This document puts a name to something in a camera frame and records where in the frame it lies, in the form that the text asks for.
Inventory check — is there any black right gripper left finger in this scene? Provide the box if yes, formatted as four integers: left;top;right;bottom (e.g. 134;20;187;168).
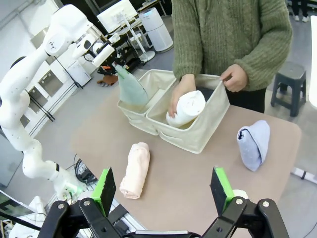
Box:
42;166;132;238

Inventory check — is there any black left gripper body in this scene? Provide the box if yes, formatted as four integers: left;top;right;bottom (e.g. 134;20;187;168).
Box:
97;59;119;75

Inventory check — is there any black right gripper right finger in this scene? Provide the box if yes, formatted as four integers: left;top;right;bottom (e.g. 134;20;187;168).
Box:
200;166;290;238

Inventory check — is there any teal towel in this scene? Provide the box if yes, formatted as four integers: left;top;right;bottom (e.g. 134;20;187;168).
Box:
115;64;149;106

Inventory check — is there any pink towel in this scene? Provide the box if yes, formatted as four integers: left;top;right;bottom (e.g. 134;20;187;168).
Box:
119;142;151;199

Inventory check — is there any lilac towel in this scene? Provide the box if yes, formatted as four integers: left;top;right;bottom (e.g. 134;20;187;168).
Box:
236;120;271;172

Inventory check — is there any cream fabric storage bin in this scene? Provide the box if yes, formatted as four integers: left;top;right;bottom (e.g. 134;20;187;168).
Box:
146;73;230;154
116;69;178;136

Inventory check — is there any white towel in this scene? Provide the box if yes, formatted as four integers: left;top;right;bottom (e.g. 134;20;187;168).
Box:
165;90;207;127

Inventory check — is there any dark grey towel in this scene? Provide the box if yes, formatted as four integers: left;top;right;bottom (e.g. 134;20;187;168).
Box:
198;85;218;100

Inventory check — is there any person's right forearm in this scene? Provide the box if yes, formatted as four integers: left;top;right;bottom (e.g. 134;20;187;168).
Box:
172;49;204;81

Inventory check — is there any person's left forearm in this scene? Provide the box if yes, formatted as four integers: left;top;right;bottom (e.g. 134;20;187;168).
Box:
237;32;294;92

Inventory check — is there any person's right hand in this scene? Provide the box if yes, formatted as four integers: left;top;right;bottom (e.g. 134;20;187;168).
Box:
168;73;198;118

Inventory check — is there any person's left hand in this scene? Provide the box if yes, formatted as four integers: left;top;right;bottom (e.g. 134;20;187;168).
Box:
219;63;249;93

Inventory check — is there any brown furry object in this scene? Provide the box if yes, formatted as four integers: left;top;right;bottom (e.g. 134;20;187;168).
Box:
96;74;119;87

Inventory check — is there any white cabinet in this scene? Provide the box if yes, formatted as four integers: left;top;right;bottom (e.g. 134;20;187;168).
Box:
66;61;92;87

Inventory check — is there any white floor stand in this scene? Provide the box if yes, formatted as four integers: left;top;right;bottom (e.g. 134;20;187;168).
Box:
121;17;156;62

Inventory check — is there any white display board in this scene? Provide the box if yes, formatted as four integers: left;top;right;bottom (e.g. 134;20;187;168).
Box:
96;0;136;34

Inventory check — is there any white air purifier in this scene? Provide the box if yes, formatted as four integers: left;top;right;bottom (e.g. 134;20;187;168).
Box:
138;7;174;53

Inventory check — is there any white power strip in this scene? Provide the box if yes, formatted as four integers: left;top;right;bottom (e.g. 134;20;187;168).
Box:
292;167;317;184

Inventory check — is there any person in green sweater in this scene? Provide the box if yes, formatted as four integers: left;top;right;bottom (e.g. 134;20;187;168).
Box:
172;0;294;115

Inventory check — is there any grey plastic stool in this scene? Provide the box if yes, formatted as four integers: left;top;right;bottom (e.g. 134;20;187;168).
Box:
270;62;307;117

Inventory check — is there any bystander with white shoes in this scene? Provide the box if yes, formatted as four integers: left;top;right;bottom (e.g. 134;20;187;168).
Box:
292;0;310;22

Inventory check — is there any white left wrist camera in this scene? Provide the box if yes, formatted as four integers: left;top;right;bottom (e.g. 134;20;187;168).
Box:
92;46;115;67

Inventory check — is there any black frame equipment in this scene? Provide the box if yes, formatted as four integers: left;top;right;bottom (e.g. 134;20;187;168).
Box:
116;46;149;72

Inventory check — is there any black cable tangle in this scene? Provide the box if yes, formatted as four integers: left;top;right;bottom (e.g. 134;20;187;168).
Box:
73;153;100;184

